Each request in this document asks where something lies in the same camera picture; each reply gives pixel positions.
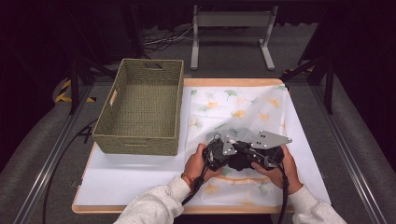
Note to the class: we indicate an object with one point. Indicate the grey metal stand frame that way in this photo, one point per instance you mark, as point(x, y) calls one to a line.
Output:
point(233, 19)

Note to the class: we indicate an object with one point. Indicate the aluminium floor rail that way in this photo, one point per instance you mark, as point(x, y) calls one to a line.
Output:
point(46, 168)
point(348, 155)

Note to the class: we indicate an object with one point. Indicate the person's left hand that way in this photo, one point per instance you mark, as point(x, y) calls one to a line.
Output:
point(194, 165)

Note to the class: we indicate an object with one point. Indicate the person's right hand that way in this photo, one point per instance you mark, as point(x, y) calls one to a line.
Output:
point(285, 174)

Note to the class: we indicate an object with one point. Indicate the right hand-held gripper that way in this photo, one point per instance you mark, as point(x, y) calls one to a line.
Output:
point(267, 146)

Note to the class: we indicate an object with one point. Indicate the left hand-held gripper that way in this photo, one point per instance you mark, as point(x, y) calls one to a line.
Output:
point(218, 154)

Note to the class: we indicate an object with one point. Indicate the black tripod stand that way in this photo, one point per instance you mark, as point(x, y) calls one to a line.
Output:
point(74, 84)
point(327, 84)

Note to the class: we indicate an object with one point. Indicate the white leaf-print cloth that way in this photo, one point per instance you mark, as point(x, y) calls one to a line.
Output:
point(236, 109)

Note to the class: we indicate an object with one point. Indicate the yellow-black hazard tape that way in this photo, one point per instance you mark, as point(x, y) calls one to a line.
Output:
point(62, 96)

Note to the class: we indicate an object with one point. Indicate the green woven basket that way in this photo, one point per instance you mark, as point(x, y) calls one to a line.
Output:
point(141, 109)

